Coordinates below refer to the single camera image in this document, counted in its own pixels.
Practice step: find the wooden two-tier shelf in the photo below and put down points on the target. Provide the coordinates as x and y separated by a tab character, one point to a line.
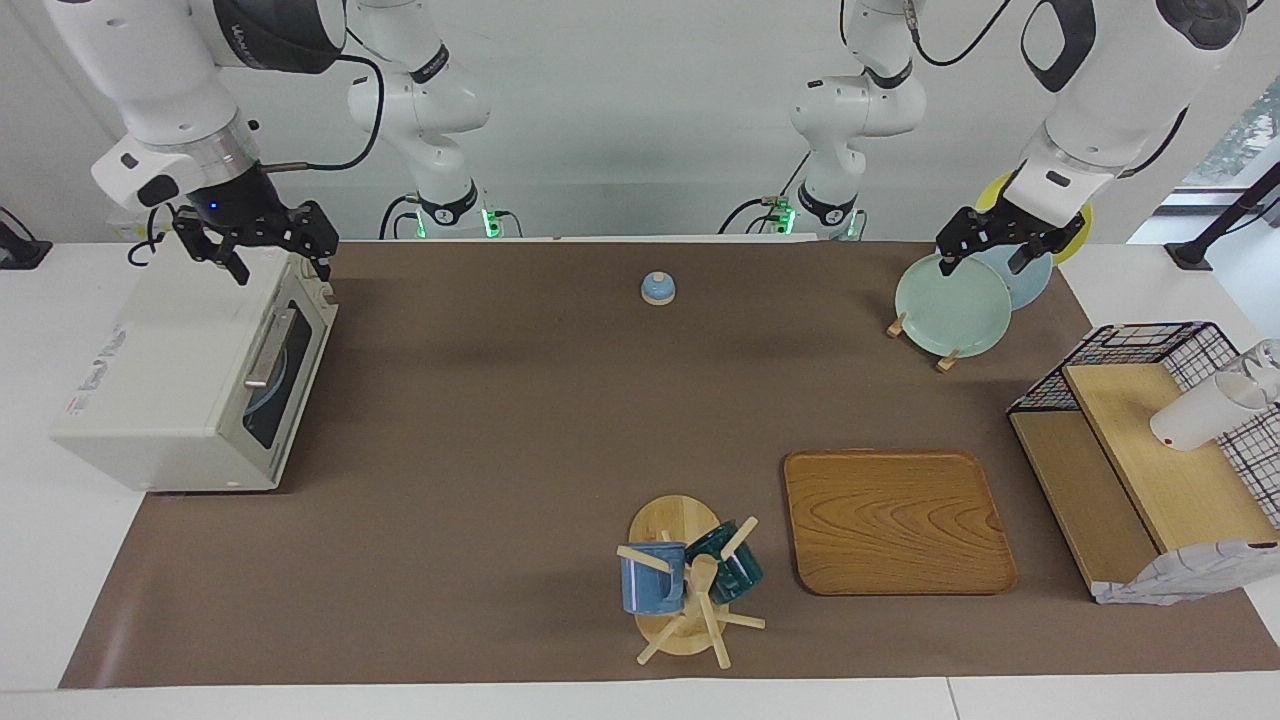
1170	480

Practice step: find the pale blue racked plate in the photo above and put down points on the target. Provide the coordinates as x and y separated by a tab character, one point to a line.
1032	285

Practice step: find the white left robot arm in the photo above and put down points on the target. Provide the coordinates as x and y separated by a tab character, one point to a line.
1120	90

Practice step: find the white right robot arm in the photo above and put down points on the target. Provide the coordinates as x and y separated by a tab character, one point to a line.
160	80

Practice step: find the yellow plate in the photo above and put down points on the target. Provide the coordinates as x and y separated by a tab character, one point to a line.
992	192

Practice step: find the white cup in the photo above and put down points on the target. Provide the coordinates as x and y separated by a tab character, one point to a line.
1195	420

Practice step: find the clear glass cup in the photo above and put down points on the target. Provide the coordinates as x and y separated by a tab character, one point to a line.
1265	355

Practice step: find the window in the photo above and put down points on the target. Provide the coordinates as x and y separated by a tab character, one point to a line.
1240	140

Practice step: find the black table clamp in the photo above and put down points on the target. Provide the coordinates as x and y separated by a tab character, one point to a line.
20	255

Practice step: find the light blue serving plate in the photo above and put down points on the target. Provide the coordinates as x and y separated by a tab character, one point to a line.
272	385

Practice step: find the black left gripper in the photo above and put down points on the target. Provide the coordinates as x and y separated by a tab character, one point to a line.
985	232

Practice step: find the wooden plate rack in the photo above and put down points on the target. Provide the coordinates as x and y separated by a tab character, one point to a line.
895	327

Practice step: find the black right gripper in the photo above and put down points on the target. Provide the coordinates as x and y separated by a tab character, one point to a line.
245	215

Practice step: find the wooden serving tray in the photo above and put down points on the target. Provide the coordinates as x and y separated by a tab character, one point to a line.
895	520

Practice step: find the pale green plate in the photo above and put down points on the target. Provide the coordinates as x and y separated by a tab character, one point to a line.
950	310

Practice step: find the blue mug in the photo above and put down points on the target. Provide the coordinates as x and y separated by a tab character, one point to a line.
650	590

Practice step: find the toaster oven glass door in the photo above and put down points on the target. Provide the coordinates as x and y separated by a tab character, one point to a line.
312	330

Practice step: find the black stand with pole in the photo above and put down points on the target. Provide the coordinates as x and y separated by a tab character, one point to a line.
1190	255

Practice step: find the white toaster oven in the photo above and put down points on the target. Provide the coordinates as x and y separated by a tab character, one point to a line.
160	380

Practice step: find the wooden mug tree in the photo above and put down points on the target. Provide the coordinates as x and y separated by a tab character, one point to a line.
670	520

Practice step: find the grey marbled cloth strip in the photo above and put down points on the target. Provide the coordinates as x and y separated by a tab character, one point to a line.
1180	578

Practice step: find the brown table mat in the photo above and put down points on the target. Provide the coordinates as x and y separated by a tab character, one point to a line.
500	400

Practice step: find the dark green mug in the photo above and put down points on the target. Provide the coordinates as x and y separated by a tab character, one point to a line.
738	580

